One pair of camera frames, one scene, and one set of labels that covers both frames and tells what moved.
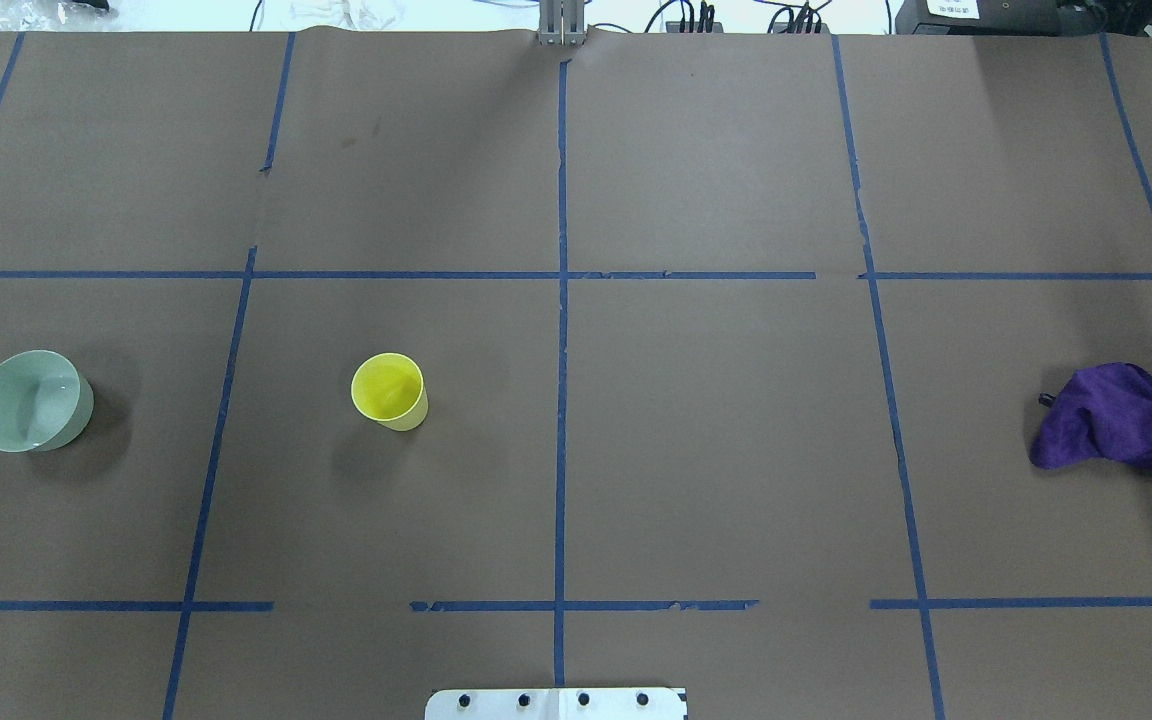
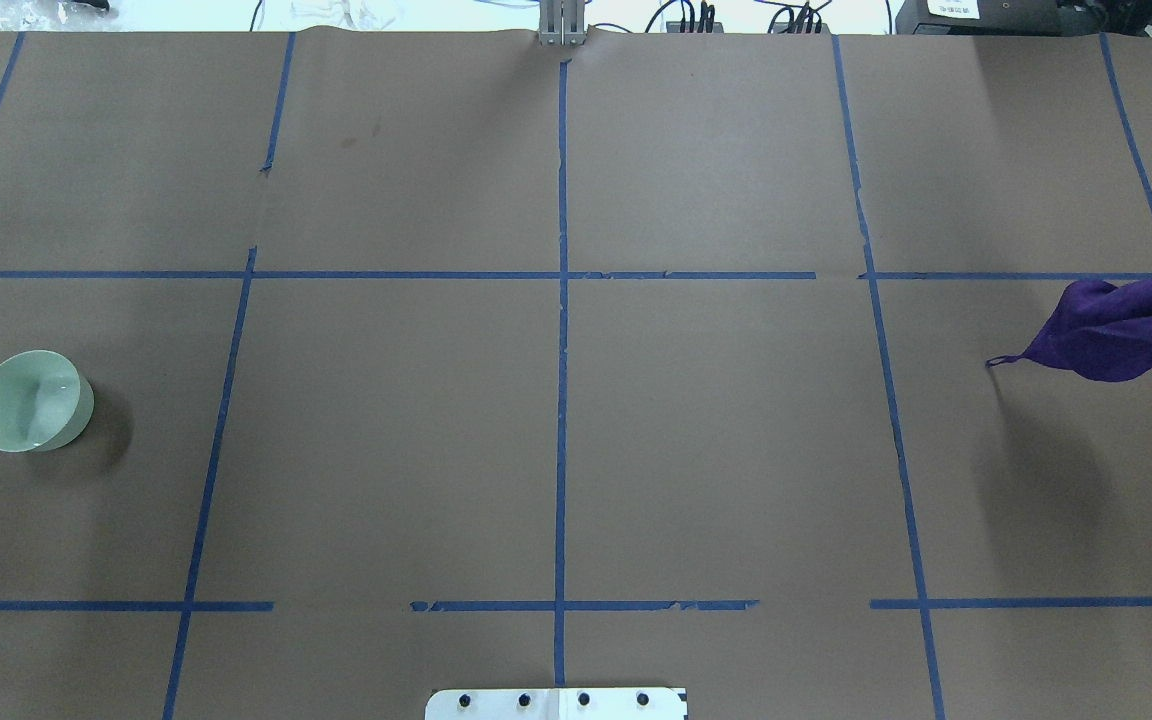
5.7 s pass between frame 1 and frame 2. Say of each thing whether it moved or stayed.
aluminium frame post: stayed
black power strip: stayed
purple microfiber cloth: moved
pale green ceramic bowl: stayed
